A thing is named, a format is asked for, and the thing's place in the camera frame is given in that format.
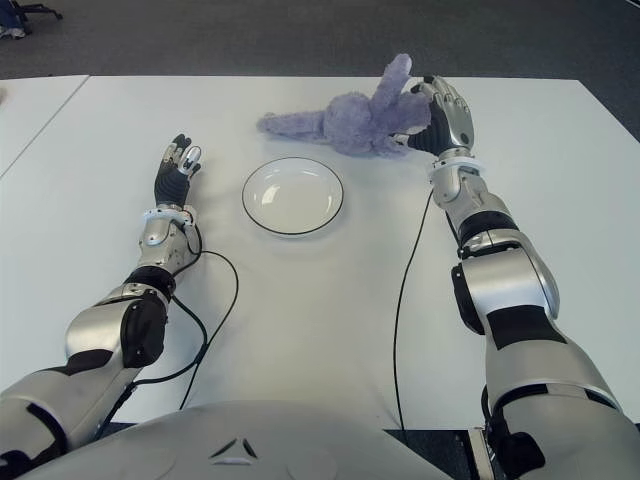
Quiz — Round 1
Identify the white plate with black rim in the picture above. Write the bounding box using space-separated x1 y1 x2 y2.
241 157 346 238

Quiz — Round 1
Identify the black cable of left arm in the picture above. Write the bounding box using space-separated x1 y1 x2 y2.
97 219 241 436

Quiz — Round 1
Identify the black office chair base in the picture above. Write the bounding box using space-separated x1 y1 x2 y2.
14 0 64 20

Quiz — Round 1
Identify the purple plush bunny doll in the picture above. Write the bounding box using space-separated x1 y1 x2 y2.
256 53 432 159

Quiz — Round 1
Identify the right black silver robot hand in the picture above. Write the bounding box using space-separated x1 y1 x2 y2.
392 74 474 161

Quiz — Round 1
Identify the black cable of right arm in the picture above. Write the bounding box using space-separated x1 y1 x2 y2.
392 182 434 431

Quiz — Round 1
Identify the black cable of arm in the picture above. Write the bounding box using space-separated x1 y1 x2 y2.
392 182 434 431
97 219 241 436

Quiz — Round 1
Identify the silver robot torso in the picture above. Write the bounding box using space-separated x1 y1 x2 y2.
19 399 501 480

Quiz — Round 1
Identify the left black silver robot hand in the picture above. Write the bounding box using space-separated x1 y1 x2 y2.
152 133 204 207

